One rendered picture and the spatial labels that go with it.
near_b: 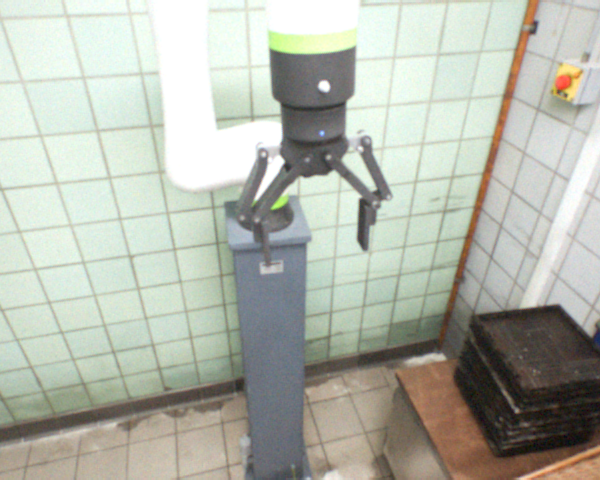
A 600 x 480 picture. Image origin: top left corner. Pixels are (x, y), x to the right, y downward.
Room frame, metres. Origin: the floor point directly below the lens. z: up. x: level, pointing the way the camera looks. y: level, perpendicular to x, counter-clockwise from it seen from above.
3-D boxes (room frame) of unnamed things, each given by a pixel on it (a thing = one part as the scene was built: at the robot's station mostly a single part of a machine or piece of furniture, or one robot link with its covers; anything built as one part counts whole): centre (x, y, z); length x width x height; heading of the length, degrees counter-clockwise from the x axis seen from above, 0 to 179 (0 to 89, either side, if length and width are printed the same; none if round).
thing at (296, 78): (0.51, -0.02, 1.70); 0.12 x 0.09 x 0.06; 12
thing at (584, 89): (1.30, -0.80, 1.46); 0.10 x 0.07 x 0.10; 14
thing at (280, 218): (1.05, 0.08, 1.23); 0.26 x 0.15 x 0.06; 11
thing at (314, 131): (0.50, -0.02, 1.63); 0.08 x 0.07 x 0.09; 102
